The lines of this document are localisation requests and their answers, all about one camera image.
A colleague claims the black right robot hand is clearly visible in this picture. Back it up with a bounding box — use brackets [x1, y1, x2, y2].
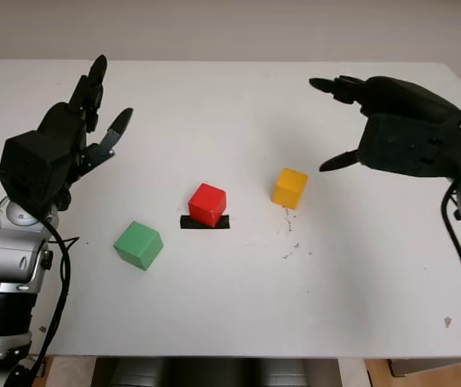
[309, 75, 461, 173]

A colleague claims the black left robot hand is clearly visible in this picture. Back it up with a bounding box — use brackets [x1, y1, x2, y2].
[36, 55, 134, 211]

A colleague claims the green wooden block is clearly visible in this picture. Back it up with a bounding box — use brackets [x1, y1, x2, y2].
[113, 220, 164, 272]

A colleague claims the yellow wooden block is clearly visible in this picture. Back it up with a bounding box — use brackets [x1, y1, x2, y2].
[271, 168, 309, 210]

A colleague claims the red wooden block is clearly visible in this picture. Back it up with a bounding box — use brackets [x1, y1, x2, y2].
[188, 183, 227, 227]

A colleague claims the black tape strip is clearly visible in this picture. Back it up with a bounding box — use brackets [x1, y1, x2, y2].
[179, 214, 231, 231]

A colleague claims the dark grey robot torso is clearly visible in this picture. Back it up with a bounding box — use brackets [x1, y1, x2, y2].
[91, 356, 343, 387]

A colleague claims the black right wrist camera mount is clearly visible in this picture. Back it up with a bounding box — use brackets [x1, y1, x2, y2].
[357, 114, 461, 178]

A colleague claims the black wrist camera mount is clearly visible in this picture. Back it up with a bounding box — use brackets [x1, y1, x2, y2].
[0, 129, 74, 214]
[357, 114, 461, 178]

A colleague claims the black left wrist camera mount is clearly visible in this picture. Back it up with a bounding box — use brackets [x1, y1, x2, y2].
[0, 129, 74, 214]

